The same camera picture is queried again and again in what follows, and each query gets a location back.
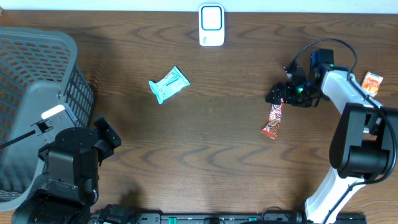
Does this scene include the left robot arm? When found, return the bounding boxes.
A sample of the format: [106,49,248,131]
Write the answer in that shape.
[11,116,136,224]

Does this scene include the orange snack sachet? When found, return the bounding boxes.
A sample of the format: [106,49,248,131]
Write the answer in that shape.
[361,72,383,97]

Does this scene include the red chocolate bar wrapper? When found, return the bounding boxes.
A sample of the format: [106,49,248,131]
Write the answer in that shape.
[261,99,284,139]

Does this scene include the grey plastic shopping basket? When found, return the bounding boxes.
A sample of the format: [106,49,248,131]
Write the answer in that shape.
[1,27,95,212]

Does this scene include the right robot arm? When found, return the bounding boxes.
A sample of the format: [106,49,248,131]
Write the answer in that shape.
[266,61,397,223]

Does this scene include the teal snack packet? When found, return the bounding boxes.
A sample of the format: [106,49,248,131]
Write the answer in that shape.
[149,66,190,105]

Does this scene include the white barcode scanner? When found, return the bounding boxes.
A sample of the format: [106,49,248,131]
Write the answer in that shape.
[198,4,225,47]

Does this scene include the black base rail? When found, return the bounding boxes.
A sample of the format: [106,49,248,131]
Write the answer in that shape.
[88,210,368,224]

